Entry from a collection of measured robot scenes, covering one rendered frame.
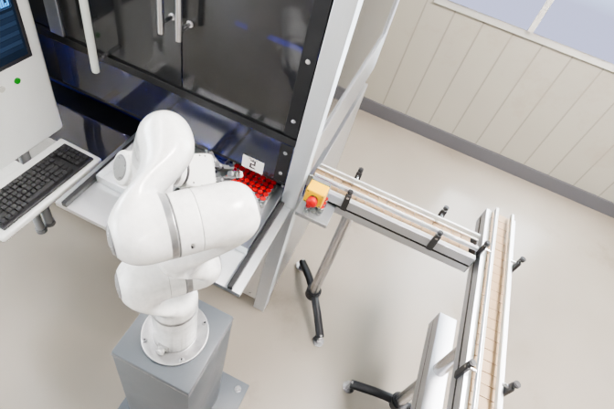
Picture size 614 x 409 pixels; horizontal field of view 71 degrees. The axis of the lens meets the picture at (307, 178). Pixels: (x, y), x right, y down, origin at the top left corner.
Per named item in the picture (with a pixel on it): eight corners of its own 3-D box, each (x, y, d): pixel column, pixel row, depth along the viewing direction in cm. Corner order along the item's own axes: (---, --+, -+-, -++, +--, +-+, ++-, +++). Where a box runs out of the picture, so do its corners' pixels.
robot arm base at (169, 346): (185, 378, 119) (185, 354, 106) (126, 347, 121) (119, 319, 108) (220, 319, 132) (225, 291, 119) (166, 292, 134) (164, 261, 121)
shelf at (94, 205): (145, 127, 179) (144, 124, 178) (298, 198, 171) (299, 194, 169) (56, 205, 146) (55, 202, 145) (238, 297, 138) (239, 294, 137)
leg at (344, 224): (307, 285, 235) (345, 195, 179) (322, 292, 234) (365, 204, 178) (301, 298, 229) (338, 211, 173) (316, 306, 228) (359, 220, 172)
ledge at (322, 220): (308, 190, 175) (309, 187, 173) (337, 204, 173) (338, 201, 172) (294, 214, 165) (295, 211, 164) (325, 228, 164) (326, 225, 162)
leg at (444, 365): (388, 390, 206) (464, 323, 151) (407, 399, 205) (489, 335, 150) (384, 409, 200) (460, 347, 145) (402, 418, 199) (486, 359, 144)
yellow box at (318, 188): (309, 188, 162) (313, 175, 157) (327, 195, 161) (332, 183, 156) (301, 201, 157) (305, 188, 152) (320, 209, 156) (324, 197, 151)
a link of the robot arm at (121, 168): (179, 188, 107) (177, 151, 108) (129, 186, 97) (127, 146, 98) (161, 192, 112) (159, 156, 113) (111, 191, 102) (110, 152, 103)
